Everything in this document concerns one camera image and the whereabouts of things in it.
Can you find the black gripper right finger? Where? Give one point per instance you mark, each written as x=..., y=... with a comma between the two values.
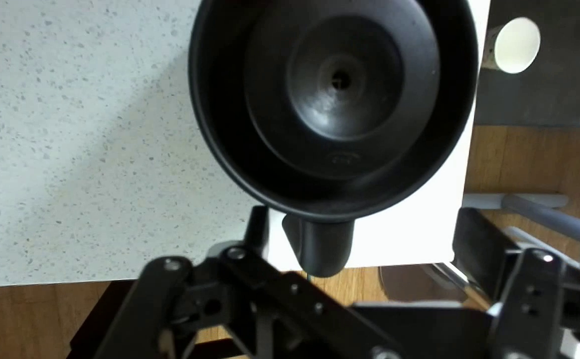
x=528, y=300

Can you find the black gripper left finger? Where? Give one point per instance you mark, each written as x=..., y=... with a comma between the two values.
x=235, y=300

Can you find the metal carafe with black lid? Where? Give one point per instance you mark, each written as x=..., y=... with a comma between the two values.
x=331, y=92

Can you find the grey tube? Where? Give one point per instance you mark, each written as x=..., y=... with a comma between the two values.
x=554, y=220

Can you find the white cylinder roll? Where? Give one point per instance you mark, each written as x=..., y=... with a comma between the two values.
x=517, y=44

